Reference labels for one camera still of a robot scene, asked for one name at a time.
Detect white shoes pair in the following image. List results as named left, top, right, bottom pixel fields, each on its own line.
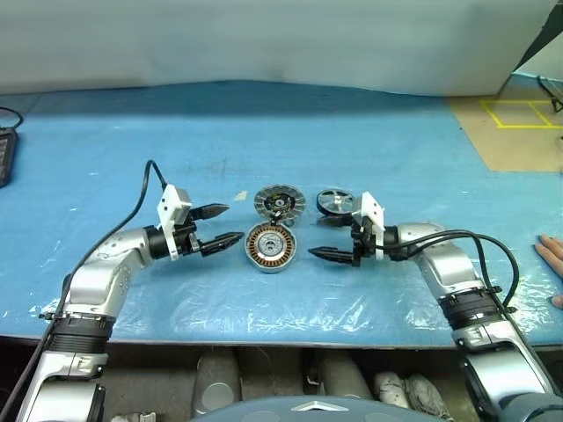
left=372, top=371, right=450, bottom=422

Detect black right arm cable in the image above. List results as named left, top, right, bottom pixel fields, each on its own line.
left=381, top=229, right=521, bottom=309

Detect grey rounded robot leg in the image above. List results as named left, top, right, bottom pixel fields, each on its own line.
left=192, top=350, right=242, bottom=415
left=315, top=350, right=375, bottom=400

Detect white backdrop board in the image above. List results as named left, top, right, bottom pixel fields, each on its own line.
left=0, top=0, right=549, bottom=97

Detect black flat device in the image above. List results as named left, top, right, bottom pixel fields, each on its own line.
left=0, top=127, right=19, bottom=189

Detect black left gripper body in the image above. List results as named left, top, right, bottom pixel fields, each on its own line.
left=174, top=208, right=205, bottom=258

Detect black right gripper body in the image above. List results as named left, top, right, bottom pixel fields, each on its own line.
left=349, top=221, right=379, bottom=268

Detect black cable on floor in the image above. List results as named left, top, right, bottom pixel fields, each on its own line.
left=537, top=75, right=563, bottom=113

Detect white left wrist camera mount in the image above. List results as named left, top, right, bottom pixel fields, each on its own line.
left=156, top=185, right=194, bottom=263

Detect round silver motor lid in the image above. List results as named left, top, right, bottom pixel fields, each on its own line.
left=253, top=184, right=307, bottom=226

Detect spoked silver black rotor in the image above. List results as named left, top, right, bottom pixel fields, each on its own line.
left=314, top=187, right=355, bottom=219

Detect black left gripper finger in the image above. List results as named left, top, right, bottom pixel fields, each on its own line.
left=200, top=231, right=245, bottom=258
left=192, top=202, right=231, bottom=222

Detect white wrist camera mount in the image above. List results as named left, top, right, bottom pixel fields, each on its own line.
left=351, top=191, right=388, bottom=261
left=156, top=185, right=194, bottom=263

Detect silver motor housing copper windings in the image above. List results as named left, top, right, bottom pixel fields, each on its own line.
left=242, top=222, right=297, bottom=275

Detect blue plastic table cover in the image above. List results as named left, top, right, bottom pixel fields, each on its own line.
left=0, top=80, right=563, bottom=349

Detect person's bare hand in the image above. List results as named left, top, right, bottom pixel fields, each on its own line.
left=535, top=234, right=563, bottom=309

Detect grey-blue robot torso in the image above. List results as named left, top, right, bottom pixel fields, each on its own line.
left=187, top=394, right=380, bottom=422

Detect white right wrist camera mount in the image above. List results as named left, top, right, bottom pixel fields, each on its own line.
left=351, top=191, right=388, bottom=261

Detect thin black device cable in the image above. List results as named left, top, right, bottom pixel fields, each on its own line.
left=0, top=105, right=24, bottom=131

